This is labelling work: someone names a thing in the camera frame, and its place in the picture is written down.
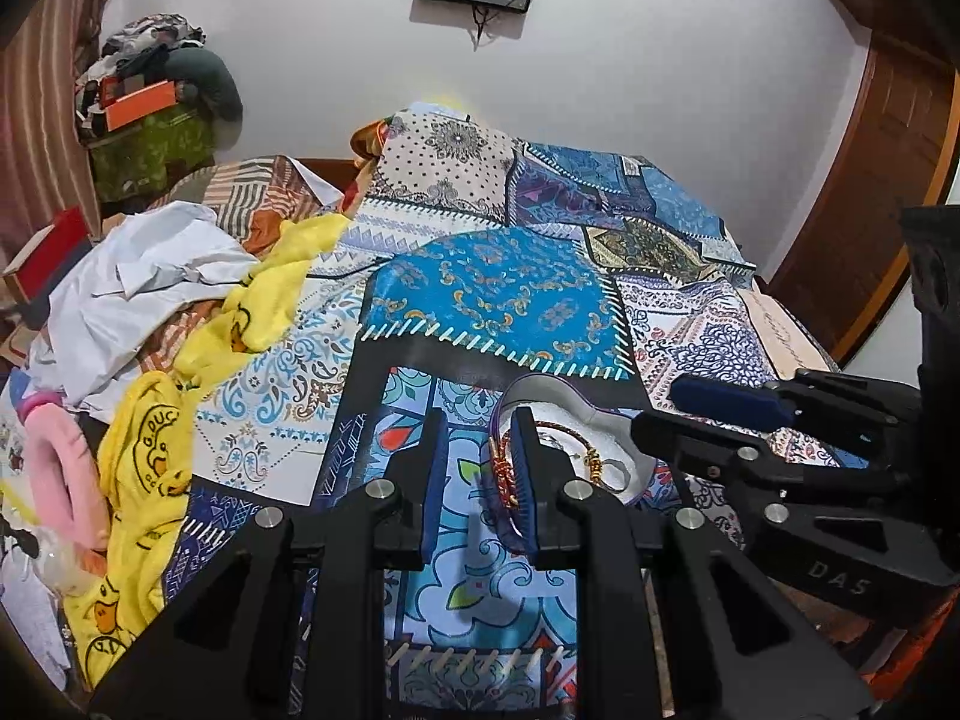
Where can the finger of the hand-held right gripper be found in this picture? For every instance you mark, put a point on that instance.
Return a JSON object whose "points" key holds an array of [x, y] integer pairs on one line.
{"points": [[675, 444], [724, 399]]}

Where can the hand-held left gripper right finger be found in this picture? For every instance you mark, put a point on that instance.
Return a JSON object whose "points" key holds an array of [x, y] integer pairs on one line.
{"points": [[526, 487]]}

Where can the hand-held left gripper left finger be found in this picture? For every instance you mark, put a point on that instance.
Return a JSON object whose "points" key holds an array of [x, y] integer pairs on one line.
{"points": [[436, 487]]}

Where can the red gold bangle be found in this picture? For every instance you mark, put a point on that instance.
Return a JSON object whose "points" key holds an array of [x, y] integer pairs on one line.
{"points": [[501, 465]]}

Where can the purple heart-shaped jewelry box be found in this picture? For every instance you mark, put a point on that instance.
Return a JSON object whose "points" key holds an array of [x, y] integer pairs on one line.
{"points": [[536, 390]]}

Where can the wooden door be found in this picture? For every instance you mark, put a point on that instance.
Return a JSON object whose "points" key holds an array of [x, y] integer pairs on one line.
{"points": [[862, 187]]}

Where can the blue patchwork blanket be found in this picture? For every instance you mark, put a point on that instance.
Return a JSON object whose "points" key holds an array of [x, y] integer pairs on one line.
{"points": [[495, 292]]}

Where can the yellow duck print cloth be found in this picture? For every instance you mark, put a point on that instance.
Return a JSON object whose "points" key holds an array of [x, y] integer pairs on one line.
{"points": [[142, 480]]}

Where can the orange red cloth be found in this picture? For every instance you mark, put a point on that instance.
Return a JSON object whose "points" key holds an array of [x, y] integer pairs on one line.
{"points": [[915, 652]]}

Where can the striped orange brown blanket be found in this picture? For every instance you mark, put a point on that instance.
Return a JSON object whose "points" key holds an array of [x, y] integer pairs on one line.
{"points": [[251, 187]]}

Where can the white cloth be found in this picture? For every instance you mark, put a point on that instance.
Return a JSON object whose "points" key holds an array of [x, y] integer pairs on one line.
{"points": [[127, 292]]}

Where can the pink cloth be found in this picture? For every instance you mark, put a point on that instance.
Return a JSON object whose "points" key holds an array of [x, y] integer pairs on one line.
{"points": [[64, 465]]}

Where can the clear plastic bag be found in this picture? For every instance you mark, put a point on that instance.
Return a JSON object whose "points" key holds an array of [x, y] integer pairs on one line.
{"points": [[64, 559]]}

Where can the green patterned cloth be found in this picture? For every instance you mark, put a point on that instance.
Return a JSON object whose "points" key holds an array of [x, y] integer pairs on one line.
{"points": [[150, 157]]}

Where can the red box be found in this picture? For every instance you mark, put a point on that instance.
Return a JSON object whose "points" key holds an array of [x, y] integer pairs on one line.
{"points": [[56, 247]]}

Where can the dark grey bundle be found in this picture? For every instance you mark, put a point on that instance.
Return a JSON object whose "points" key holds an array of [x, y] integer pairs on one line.
{"points": [[214, 86]]}

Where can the orange box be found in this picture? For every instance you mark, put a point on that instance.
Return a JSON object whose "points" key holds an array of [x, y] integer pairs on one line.
{"points": [[139, 106]]}

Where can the pile of clothes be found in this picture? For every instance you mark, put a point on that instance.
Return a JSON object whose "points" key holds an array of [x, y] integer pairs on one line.
{"points": [[142, 37]]}

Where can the striped brown curtain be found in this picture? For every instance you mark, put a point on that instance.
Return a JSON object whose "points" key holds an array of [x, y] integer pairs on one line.
{"points": [[45, 112]]}

